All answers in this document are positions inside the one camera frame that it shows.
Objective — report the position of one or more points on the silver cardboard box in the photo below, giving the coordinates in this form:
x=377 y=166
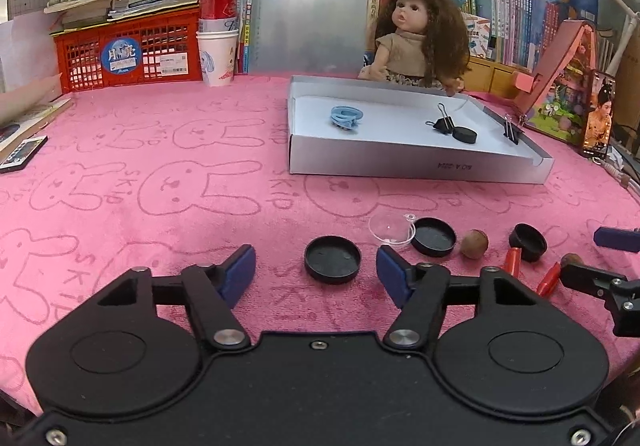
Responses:
x=380 y=151

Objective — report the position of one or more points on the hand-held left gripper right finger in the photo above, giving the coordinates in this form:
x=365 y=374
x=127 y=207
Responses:
x=392 y=276

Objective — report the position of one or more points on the brown-haired doll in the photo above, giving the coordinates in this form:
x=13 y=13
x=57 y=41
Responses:
x=420 y=31

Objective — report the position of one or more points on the red plastic peg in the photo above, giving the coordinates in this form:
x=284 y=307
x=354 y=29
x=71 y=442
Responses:
x=550 y=278
x=512 y=262

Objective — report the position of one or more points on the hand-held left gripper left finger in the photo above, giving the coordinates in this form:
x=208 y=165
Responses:
x=239 y=271

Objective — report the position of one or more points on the clear plastic lid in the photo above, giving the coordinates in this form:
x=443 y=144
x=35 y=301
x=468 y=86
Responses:
x=390 y=228

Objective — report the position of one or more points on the wooden drawer box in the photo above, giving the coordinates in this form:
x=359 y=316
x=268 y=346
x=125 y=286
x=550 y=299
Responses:
x=495 y=79

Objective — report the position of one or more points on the pink rabbit print blanket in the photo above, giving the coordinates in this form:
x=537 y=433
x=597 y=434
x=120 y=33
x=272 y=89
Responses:
x=150 y=226

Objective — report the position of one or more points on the pink dollhouse pop-up book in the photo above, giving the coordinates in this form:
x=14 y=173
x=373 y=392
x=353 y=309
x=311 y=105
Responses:
x=565 y=86

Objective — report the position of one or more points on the black binder clip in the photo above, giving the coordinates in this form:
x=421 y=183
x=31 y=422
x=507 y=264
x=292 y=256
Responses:
x=442 y=124
x=512 y=131

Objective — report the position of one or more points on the smartphone with picture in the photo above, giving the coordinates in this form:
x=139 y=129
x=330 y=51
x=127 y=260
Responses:
x=599 y=114

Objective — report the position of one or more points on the white pipe stand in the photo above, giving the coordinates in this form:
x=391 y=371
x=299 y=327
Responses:
x=627 y=31

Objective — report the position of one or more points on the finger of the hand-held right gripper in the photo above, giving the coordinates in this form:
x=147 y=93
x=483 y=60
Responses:
x=617 y=238
x=587 y=276

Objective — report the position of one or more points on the row of colourful books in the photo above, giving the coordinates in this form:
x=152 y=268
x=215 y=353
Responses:
x=505 y=21

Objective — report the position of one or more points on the white paper sheet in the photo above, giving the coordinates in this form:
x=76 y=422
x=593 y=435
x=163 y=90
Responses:
x=25 y=51

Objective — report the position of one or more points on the red drink can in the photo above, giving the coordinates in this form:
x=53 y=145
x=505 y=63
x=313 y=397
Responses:
x=217 y=4

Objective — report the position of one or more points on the white paper cup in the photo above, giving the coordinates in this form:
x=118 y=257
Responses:
x=217 y=59

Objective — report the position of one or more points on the red plastic basket with sticker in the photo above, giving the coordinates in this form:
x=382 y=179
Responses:
x=85 y=56

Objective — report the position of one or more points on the flat lying book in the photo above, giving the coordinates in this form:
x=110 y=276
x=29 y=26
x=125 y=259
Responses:
x=30 y=119

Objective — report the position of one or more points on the blue bear hair clip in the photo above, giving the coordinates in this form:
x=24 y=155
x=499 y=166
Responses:
x=345 y=110

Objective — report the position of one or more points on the silver clipboard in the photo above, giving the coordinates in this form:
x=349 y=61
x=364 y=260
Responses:
x=310 y=1

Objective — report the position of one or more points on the brown nut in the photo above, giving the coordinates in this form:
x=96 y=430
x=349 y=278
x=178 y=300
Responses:
x=474 y=244
x=572 y=259

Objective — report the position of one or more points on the black remote control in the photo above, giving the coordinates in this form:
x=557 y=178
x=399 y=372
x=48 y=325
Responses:
x=22 y=154

